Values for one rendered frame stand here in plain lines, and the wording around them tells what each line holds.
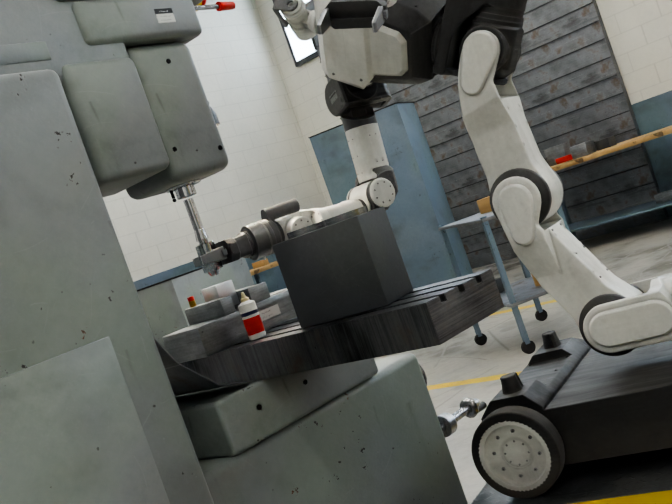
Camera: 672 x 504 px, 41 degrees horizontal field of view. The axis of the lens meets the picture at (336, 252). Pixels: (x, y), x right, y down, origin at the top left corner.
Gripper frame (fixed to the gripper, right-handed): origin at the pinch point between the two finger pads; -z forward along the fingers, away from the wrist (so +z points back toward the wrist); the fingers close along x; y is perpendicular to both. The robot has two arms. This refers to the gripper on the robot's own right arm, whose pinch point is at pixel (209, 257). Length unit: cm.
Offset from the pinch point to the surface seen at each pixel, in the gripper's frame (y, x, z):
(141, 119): -33.0, 15.8, -9.9
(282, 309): 17.8, 3.1, 11.9
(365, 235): 6, 50, 12
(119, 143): -28.9, 18.0, -17.2
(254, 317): 16.0, 15.1, -0.8
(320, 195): -31, -844, 514
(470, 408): 63, -2, 57
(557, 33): -98, -468, 631
